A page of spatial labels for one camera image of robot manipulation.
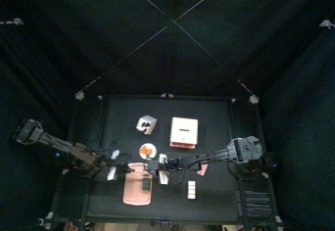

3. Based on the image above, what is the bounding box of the green patterned white box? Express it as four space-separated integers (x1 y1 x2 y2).
142 176 152 191

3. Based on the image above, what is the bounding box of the white segmented toy block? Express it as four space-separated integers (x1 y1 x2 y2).
186 180 198 201

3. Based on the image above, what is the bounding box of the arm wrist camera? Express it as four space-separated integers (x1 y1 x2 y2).
116 159 128 174
151 160 163 174

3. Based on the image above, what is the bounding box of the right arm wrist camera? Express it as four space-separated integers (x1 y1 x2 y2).
151 160 163 174

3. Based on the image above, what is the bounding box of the black printed label sheet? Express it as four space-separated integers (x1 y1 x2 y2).
238 189 274 224

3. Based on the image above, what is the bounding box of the black cloth backdrop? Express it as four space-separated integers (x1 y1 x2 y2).
0 0 335 231

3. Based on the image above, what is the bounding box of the small white plate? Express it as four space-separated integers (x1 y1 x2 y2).
139 142 159 161

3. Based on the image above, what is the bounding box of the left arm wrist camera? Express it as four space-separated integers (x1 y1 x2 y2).
116 159 128 174

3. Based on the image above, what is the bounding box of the thin diagonal brace wire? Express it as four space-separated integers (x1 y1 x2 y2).
120 0 256 96
80 0 234 92

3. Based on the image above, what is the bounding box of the wooden box with red drawer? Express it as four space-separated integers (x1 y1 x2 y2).
168 116 200 150

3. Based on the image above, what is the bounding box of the black thin frame pole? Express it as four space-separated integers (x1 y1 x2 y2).
164 0 172 95

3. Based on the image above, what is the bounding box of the small pink toy piece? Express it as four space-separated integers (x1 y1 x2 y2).
196 162 211 177

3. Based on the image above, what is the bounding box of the orange toy food piece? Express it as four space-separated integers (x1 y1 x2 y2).
140 145 156 158

